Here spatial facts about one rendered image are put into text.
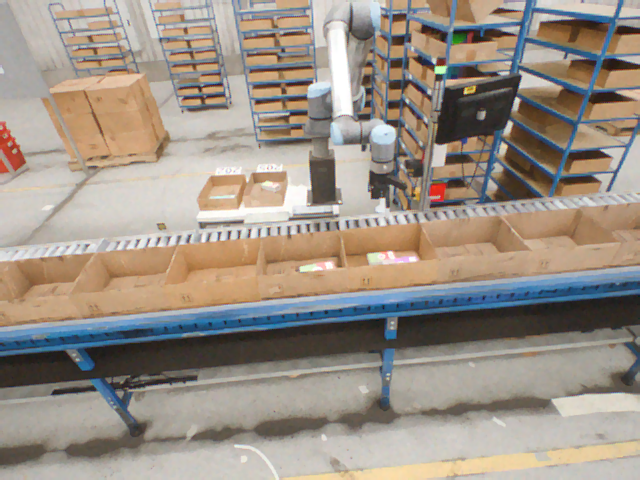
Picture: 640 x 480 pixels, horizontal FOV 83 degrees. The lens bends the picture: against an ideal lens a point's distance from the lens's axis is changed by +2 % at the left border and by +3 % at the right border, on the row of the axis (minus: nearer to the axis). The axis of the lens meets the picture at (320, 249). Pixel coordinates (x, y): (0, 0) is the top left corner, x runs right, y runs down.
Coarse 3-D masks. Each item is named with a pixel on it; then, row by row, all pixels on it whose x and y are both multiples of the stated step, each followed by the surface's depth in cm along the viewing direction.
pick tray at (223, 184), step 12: (216, 180) 282; (228, 180) 282; (240, 180) 282; (204, 192) 266; (216, 192) 276; (228, 192) 274; (240, 192) 261; (204, 204) 252; (216, 204) 252; (228, 204) 252; (240, 204) 259
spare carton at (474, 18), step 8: (448, 0) 237; (464, 0) 214; (472, 0) 210; (480, 0) 211; (488, 0) 211; (496, 0) 211; (456, 8) 232; (464, 8) 221; (472, 8) 213; (480, 8) 213; (488, 8) 213; (496, 8) 214; (456, 16) 241; (464, 16) 229; (472, 16) 217; (480, 16) 216
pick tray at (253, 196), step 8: (256, 176) 282; (264, 176) 282; (272, 176) 281; (280, 176) 281; (248, 184) 268; (256, 184) 283; (280, 184) 280; (248, 192) 267; (256, 192) 272; (264, 192) 271; (272, 192) 270; (280, 192) 270; (248, 200) 252; (256, 200) 252; (264, 200) 252; (272, 200) 251; (280, 200) 251
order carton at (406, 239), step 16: (400, 224) 174; (416, 224) 174; (352, 240) 177; (368, 240) 178; (384, 240) 179; (400, 240) 180; (416, 240) 179; (352, 256) 182; (400, 256) 179; (416, 256) 179; (432, 256) 159; (352, 272) 152; (368, 272) 153; (384, 272) 153; (400, 272) 154; (416, 272) 155; (432, 272) 155; (352, 288) 158; (368, 288) 158; (384, 288) 159
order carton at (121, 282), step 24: (96, 264) 170; (120, 264) 176; (144, 264) 177; (168, 264) 178; (72, 288) 152; (96, 288) 168; (120, 288) 173; (144, 288) 149; (96, 312) 155; (120, 312) 156; (144, 312) 157
